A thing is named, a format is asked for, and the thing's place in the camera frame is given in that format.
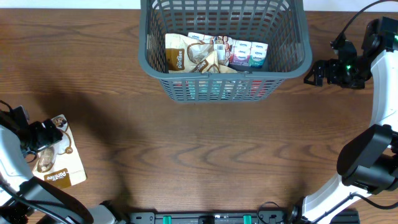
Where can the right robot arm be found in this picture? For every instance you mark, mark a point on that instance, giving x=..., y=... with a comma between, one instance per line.
x=367, y=165

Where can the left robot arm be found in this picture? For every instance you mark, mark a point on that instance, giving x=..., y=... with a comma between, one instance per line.
x=22, y=193

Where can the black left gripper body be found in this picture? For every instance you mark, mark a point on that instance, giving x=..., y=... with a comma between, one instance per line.
x=36, y=135

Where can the grey plastic laundry basket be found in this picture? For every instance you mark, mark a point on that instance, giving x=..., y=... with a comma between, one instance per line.
x=282, y=25

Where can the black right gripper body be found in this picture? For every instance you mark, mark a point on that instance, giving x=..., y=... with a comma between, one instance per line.
x=349, y=74

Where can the mint green wipes packet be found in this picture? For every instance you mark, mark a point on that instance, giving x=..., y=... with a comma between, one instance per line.
x=218, y=88

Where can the Kleenex tissue multipack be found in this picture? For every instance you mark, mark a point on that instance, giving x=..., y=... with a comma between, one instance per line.
x=233, y=52

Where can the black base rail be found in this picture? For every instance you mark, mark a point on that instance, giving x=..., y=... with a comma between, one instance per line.
x=265, y=216

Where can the dried mushroom bag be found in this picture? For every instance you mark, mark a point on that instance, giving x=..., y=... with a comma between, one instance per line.
x=60, y=164
x=183, y=53
x=209, y=64

